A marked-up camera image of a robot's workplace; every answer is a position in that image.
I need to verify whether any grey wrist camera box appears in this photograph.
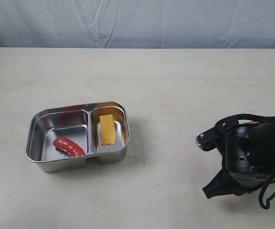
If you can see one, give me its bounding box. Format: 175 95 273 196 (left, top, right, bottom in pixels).
195 127 225 154

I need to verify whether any steel two-compartment lunch box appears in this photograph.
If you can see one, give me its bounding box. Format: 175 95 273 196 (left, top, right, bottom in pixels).
25 102 130 173

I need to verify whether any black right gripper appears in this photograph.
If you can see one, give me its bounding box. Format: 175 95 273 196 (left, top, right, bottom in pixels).
202 125 266 199

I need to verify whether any grey-blue wrinkled backdrop cloth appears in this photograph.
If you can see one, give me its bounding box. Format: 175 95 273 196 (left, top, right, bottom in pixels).
0 0 275 49

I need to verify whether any dark lid with orange seal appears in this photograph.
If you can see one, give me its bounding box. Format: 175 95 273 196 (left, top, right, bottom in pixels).
246 123 275 179

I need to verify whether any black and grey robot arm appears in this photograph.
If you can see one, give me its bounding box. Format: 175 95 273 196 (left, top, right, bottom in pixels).
195 114 275 198

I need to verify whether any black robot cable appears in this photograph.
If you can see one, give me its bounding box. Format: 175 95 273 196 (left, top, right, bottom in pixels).
257 164 275 210

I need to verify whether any yellow toy cheese wedge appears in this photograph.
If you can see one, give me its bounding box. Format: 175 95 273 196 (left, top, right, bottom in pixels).
100 114 115 146

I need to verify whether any red toy sausage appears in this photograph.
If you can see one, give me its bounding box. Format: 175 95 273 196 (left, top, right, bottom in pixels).
53 137 85 157

